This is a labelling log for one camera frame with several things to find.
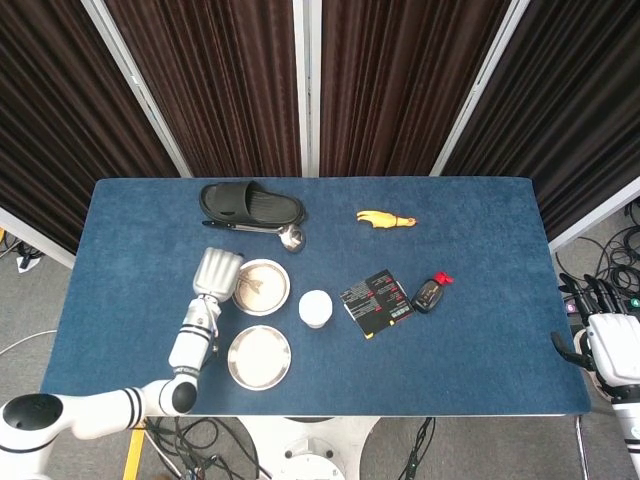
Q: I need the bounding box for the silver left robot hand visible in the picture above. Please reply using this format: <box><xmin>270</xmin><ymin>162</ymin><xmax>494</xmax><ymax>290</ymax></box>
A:
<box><xmin>192</xmin><ymin>247</ymin><xmax>245</xmax><ymax>304</ymax></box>

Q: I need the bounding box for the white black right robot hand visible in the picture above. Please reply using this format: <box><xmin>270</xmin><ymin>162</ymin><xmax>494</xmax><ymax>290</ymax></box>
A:
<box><xmin>549</xmin><ymin>272</ymin><xmax>640</xmax><ymax>386</ymax></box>

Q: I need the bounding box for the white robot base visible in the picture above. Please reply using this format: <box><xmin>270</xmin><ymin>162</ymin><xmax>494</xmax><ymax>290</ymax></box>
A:
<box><xmin>239</xmin><ymin>415</ymin><xmax>381</xmax><ymax>480</ymax></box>

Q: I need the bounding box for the steel bowl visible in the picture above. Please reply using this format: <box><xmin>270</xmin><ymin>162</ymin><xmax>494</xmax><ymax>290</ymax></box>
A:
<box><xmin>231</xmin><ymin>258</ymin><xmax>292</xmax><ymax>317</ymax></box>

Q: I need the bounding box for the round metal bowl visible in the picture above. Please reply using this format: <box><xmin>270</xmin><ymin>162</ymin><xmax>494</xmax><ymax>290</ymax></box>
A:
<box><xmin>227</xmin><ymin>324</ymin><xmax>292</xmax><ymax>391</ymax></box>

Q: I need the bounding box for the white paper cup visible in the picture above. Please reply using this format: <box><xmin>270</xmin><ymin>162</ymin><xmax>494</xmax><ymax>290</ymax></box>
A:
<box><xmin>298</xmin><ymin>290</ymin><xmax>333</xmax><ymax>330</ymax></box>

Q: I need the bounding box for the power strip with lights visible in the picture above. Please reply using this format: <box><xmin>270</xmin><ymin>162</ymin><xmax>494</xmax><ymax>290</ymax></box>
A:
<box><xmin>563</xmin><ymin>294</ymin><xmax>640</xmax><ymax>315</ymax></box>

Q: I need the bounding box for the black rubber slipper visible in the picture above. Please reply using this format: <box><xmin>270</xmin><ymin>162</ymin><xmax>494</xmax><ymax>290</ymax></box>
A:
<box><xmin>199</xmin><ymin>181</ymin><xmax>307</xmax><ymax>227</ymax></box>

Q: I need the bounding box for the black printed leaflet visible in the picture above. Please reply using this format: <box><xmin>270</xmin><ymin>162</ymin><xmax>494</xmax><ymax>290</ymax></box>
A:
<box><xmin>339</xmin><ymin>269</ymin><xmax>416</xmax><ymax>341</ymax></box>

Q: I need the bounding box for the blue table cloth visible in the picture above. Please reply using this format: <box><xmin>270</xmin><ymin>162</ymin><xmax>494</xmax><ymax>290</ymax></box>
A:
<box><xmin>39</xmin><ymin>176</ymin><xmax>594</xmax><ymax>417</ymax></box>

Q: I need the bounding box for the yellow rubber chicken toy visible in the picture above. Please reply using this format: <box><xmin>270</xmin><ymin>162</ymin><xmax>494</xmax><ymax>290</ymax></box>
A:
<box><xmin>355</xmin><ymin>209</ymin><xmax>418</xmax><ymax>231</ymax></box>

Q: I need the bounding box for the dark brown pleated curtain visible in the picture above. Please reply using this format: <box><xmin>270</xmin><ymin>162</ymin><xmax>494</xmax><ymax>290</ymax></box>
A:
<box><xmin>319</xmin><ymin>0</ymin><xmax>514</xmax><ymax>177</ymax></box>
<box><xmin>104</xmin><ymin>0</ymin><xmax>303</xmax><ymax>177</ymax></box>
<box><xmin>0</xmin><ymin>0</ymin><xmax>181</xmax><ymax>254</ymax></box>
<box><xmin>442</xmin><ymin>0</ymin><xmax>640</xmax><ymax>241</ymax></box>

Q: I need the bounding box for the soy sauce bottle red cap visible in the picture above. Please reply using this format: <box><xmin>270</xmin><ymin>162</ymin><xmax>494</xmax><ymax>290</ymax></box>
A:
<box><xmin>411</xmin><ymin>271</ymin><xmax>455</xmax><ymax>315</ymax></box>

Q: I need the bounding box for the steel ladle black handle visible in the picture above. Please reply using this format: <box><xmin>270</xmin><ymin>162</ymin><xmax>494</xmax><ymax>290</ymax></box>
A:
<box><xmin>201</xmin><ymin>219</ymin><xmax>307</xmax><ymax>254</ymax></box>

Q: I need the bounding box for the black cable bundle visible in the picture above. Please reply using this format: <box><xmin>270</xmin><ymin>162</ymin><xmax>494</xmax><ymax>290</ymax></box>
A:
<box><xmin>554</xmin><ymin>199</ymin><xmax>640</xmax><ymax>301</ymax></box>
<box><xmin>144</xmin><ymin>417</ymin><xmax>271</xmax><ymax>480</ymax></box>

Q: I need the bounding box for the white partition base rail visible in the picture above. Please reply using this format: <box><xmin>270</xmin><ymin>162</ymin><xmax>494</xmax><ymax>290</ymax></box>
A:
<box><xmin>547</xmin><ymin>188</ymin><xmax>640</xmax><ymax>254</ymax></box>
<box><xmin>0</xmin><ymin>207</ymin><xmax>77</xmax><ymax>270</ymax></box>

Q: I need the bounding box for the white partition frame post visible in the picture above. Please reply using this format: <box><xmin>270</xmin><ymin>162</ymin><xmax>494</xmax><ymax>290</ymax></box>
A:
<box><xmin>292</xmin><ymin>0</ymin><xmax>322</xmax><ymax>177</ymax></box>
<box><xmin>82</xmin><ymin>0</ymin><xmax>194</xmax><ymax>179</ymax></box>
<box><xmin>429</xmin><ymin>0</ymin><xmax>531</xmax><ymax>177</ymax></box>

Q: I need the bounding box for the white cable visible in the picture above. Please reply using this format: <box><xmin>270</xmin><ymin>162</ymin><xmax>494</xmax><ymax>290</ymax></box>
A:
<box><xmin>0</xmin><ymin>328</ymin><xmax>57</xmax><ymax>357</ymax></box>

